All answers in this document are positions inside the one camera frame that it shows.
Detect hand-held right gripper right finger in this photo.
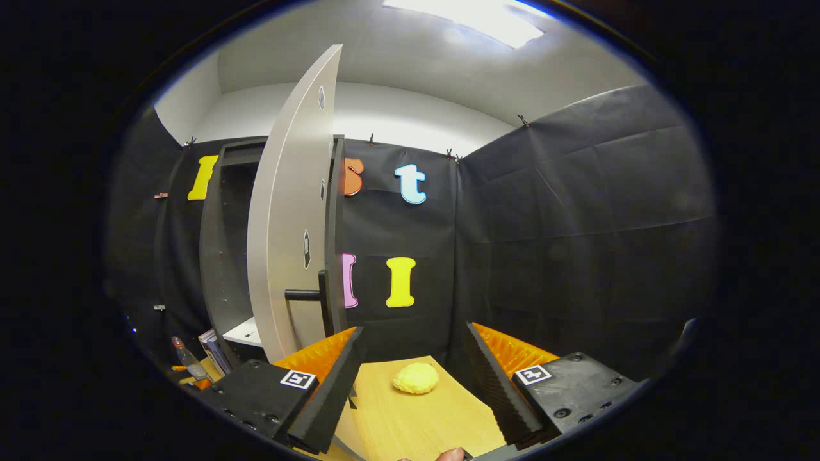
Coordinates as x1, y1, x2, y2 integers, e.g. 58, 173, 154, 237
465, 322, 643, 447

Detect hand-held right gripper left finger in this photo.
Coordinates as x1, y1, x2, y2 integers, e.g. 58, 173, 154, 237
194, 327, 365, 455

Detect black cabinet door handle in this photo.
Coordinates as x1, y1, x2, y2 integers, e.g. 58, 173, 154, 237
285, 269, 331, 337

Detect beige cabinet door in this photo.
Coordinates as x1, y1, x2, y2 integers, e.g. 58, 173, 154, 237
247, 44, 343, 364

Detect white cabinet shelf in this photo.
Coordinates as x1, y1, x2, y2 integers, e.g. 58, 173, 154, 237
222, 316, 264, 348

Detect dark grey cabinet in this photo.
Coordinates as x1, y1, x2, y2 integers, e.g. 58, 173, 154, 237
200, 134, 347, 369

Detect yellow lumpy sponge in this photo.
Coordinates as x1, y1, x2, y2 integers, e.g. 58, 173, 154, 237
393, 362, 440, 395

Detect black backdrop cloth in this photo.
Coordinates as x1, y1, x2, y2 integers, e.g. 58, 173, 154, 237
106, 83, 718, 385

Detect long ceiling light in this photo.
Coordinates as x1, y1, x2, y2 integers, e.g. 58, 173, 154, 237
382, 0, 545, 50

